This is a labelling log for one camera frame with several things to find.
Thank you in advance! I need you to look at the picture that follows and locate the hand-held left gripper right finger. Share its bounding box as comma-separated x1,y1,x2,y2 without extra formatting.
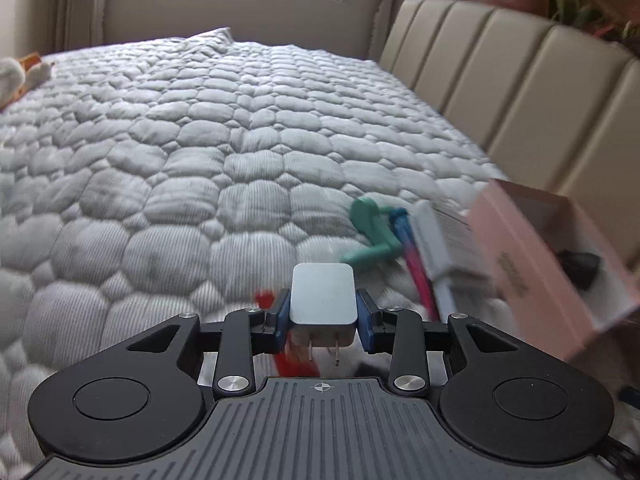
355,289,521,401

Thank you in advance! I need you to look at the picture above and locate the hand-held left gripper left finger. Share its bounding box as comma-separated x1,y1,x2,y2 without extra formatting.
126,289,292,401

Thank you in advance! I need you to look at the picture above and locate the white charger plug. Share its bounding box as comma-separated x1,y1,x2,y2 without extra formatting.
290,262,361,367

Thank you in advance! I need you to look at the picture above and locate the pink and blue pen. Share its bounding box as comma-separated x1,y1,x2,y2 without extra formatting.
389,207,441,324

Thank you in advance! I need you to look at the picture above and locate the pink storage box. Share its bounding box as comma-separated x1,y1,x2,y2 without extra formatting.
467,178,640,361

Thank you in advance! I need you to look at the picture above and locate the red plastic item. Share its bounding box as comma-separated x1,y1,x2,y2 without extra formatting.
252,290,321,379

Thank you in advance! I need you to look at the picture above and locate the green plastic hook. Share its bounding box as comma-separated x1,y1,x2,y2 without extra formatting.
340,197,404,266

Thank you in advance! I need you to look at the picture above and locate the white cardboard box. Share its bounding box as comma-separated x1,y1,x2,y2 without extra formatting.
410,200,494,322

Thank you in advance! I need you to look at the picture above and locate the black item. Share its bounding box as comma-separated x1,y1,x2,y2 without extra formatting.
557,249,601,289

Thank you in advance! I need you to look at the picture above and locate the white and orange plush toy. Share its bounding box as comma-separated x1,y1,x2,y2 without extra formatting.
0,52,56,112

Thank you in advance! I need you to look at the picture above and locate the green potted plant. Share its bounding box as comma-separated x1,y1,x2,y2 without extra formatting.
546,0,640,47

